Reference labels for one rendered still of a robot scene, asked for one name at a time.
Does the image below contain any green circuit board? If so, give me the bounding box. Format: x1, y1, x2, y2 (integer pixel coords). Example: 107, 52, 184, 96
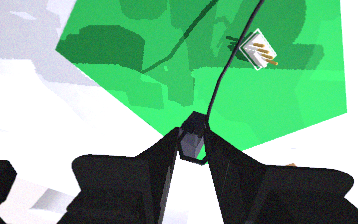
55, 0, 347, 151

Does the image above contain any black cable with plug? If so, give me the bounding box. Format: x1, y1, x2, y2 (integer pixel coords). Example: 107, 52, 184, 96
176, 0, 265, 166

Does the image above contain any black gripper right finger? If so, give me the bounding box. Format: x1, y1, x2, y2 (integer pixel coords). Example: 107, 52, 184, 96
208, 130, 354, 224

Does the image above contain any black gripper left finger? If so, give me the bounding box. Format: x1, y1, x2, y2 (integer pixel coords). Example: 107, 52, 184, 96
71, 127, 179, 224

